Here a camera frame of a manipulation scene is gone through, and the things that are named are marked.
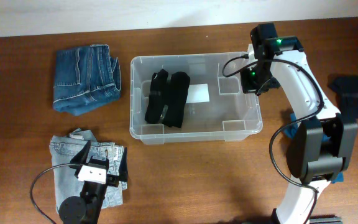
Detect dark blue folded jeans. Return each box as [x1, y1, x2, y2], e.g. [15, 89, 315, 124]
[52, 44, 122, 116]

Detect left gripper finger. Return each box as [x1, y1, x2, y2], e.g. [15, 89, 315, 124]
[119, 147, 129, 182]
[70, 141, 91, 165]

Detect light blue jeans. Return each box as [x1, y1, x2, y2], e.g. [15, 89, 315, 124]
[49, 128, 126, 208]

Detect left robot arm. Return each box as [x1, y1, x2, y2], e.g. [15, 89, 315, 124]
[58, 141, 128, 223]

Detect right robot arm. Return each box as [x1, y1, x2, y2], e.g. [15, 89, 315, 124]
[241, 23, 358, 223]

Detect teal blue shirt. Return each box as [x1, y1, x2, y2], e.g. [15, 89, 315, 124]
[283, 113, 344, 184]

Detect white label in bin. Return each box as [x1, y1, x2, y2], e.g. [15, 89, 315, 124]
[186, 83, 209, 104]

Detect left black camera cable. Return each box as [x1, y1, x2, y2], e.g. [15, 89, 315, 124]
[29, 162, 80, 224]

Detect dark navy garment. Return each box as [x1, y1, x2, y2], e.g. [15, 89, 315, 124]
[328, 75, 358, 119]

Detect black garment with tape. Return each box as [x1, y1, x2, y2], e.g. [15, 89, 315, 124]
[145, 69, 190, 128]

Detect clear plastic storage bin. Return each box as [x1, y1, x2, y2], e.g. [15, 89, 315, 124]
[129, 52, 263, 145]

